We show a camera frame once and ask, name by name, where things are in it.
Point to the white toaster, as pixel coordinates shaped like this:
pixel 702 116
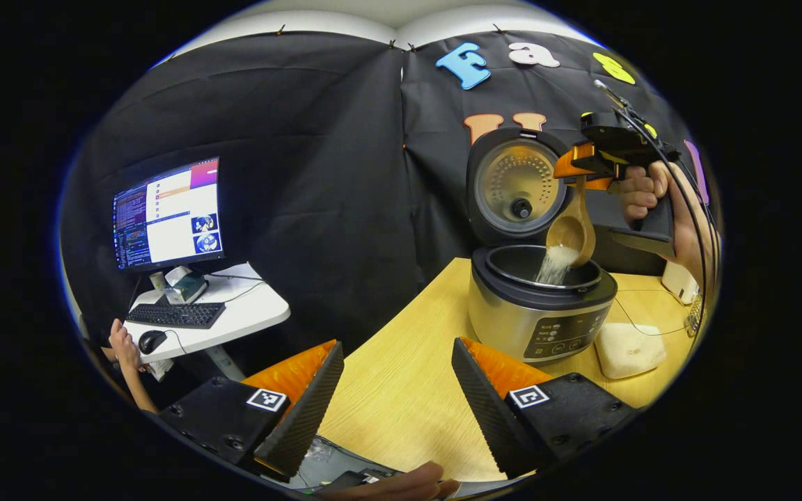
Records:
pixel 679 282

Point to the clear plastic container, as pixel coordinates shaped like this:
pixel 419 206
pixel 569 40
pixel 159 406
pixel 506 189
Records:
pixel 651 327

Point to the black keyboard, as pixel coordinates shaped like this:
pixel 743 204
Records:
pixel 175 314

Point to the black and silver rice cooker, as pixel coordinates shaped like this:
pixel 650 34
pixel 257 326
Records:
pixel 512 320

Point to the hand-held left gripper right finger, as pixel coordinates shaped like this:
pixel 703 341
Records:
pixel 484 410

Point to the white side table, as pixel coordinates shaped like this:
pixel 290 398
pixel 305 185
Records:
pixel 255 313

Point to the wooden spoon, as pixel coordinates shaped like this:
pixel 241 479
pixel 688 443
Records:
pixel 571 233

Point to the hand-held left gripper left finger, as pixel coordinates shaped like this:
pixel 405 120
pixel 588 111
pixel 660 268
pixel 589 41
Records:
pixel 310 407

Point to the computer monitor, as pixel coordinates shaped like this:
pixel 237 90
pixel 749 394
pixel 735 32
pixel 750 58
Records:
pixel 164 216

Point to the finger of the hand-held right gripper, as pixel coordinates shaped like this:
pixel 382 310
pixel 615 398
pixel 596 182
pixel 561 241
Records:
pixel 571 161
pixel 599 182

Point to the small white desk device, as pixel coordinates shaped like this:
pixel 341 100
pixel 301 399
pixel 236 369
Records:
pixel 185 284

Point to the white rice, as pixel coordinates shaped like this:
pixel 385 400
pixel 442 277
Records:
pixel 627 351

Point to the black computer mouse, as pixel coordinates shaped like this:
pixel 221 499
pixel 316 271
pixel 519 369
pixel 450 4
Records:
pixel 152 341

